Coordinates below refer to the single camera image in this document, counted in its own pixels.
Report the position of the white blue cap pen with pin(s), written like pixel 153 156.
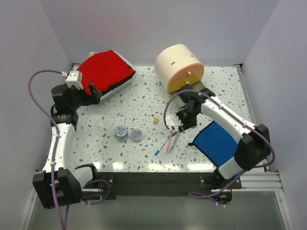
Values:
pixel 161 147

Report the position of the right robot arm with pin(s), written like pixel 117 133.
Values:
pixel 253 142

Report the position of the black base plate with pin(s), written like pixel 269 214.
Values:
pixel 156 184

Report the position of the blue patterned tape roll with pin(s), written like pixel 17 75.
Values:
pixel 121 133

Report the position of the round beige drawer organizer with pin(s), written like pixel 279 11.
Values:
pixel 176 66

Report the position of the white pen blue clip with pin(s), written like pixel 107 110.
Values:
pixel 174 142

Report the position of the white plastic basket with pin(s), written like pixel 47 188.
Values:
pixel 116 88

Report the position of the orange pen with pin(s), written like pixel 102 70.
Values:
pixel 169 142

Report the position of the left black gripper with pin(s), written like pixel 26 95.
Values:
pixel 92 99

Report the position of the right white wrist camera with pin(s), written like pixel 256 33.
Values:
pixel 173 122

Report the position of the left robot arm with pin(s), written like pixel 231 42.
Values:
pixel 56 180

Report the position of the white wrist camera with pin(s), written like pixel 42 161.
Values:
pixel 173 122
pixel 74 79

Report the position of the small tan eraser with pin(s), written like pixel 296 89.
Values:
pixel 156 121

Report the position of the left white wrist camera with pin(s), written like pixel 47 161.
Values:
pixel 74 79

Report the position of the purple glitter tape roll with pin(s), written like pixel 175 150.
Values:
pixel 136 135

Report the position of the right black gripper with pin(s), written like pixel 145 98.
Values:
pixel 186 125

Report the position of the blue microfiber cloth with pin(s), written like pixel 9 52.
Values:
pixel 215 143

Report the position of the black cloth under red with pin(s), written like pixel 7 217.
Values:
pixel 113 81

